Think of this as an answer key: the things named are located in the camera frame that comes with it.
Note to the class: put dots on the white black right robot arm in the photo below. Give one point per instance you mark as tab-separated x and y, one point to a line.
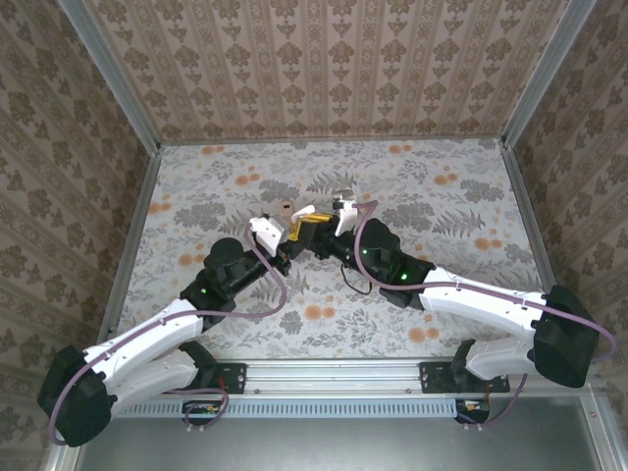
481	299

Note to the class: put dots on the black connector board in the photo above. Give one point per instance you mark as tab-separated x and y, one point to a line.
473	409
203	409

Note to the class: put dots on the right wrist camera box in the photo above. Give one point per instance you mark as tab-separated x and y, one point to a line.
346	218

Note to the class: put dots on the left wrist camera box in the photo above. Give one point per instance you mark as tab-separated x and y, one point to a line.
262	230

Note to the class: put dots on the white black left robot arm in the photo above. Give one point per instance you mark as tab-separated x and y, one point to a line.
147	333

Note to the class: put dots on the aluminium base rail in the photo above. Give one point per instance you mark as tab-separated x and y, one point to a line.
333	378

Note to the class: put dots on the aluminium frame post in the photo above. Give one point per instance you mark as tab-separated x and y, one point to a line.
114	73
545	73

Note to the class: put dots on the grey metal shelf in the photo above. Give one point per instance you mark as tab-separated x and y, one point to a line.
343	446

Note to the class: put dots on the aluminium side profile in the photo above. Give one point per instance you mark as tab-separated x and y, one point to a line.
599	432

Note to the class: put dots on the floral printed tablecloth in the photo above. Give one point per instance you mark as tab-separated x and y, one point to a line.
343	167

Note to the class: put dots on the aluminium table side rail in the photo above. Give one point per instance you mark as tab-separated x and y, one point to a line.
131	245
526	211

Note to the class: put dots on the aluminium table end rail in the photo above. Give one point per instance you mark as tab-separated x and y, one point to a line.
343	142

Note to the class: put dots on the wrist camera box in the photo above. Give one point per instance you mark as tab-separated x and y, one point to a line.
346	218
262	230

